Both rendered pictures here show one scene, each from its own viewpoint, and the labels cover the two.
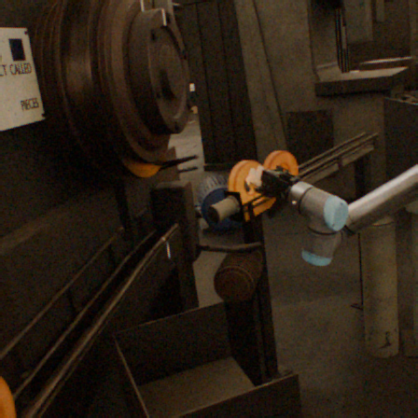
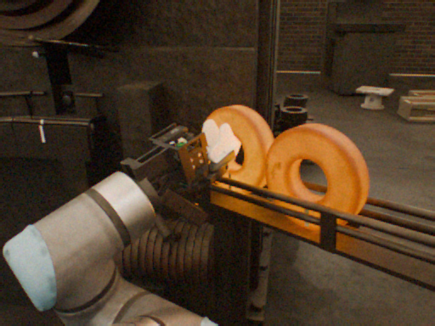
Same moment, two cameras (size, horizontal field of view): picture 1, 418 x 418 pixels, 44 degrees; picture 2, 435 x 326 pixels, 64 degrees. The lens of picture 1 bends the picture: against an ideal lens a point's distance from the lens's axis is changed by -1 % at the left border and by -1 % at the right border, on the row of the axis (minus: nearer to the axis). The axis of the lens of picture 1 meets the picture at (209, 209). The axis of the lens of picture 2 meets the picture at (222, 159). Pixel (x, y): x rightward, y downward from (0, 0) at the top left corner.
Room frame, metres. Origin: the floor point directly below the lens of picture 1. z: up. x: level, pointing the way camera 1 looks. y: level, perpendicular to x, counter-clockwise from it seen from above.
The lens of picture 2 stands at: (1.60, -0.70, 0.93)
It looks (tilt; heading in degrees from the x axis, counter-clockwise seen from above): 22 degrees down; 84
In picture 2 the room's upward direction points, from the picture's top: straight up
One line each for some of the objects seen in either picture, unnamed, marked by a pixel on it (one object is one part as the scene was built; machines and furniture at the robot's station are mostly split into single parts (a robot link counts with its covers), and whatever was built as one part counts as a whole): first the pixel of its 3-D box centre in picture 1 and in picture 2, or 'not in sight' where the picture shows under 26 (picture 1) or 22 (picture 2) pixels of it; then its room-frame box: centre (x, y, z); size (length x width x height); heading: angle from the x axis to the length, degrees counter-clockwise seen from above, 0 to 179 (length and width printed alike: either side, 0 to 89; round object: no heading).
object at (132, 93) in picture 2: (176, 222); (145, 133); (1.50, 0.10, 0.68); 0.11 x 0.08 x 0.24; 74
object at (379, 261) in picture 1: (379, 287); not in sight; (1.72, -0.58, 0.26); 0.12 x 0.12 x 0.52
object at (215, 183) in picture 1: (218, 201); not in sight; (3.54, -0.07, 0.17); 0.57 x 0.31 x 0.34; 4
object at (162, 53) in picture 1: (164, 73); not in sight; (1.24, 0.06, 1.11); 0.28 x 0.06 x 0.28; 164
